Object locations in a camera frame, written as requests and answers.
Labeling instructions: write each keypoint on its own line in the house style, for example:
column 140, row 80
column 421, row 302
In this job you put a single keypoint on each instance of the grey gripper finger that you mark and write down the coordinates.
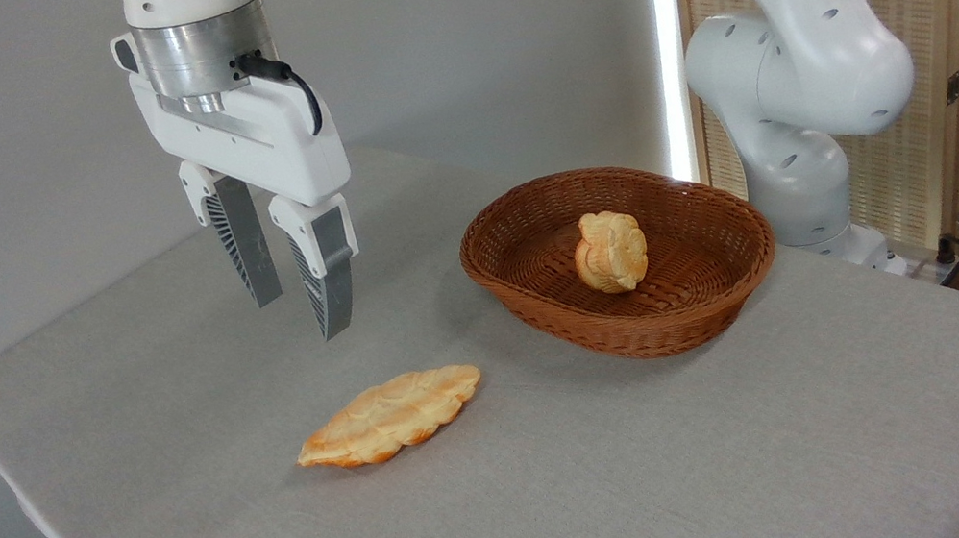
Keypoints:
column 331, row 274
column 246, row 240

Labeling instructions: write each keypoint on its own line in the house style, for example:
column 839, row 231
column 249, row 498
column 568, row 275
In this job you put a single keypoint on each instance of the brown wicker basket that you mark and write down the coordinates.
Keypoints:
column 698, row 291

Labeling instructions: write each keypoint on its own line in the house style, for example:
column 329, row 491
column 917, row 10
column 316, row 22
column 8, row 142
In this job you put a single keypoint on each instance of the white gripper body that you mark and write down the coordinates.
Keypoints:
column 274, row 147

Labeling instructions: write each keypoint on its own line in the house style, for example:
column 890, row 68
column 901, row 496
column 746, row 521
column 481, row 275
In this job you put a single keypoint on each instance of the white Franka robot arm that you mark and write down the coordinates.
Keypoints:
column 805, row 59

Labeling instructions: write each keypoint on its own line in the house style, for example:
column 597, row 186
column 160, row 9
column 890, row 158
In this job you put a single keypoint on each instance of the round flower-shaped bread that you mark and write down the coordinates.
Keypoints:
column 611, row 252

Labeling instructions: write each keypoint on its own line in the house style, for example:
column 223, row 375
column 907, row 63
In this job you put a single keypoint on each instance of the long leaf-shaped bread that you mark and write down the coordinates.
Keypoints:
column 392, row 415

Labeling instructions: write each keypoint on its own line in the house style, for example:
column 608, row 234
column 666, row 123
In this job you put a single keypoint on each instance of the grey tablecloth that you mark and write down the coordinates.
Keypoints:
column 669, row 471

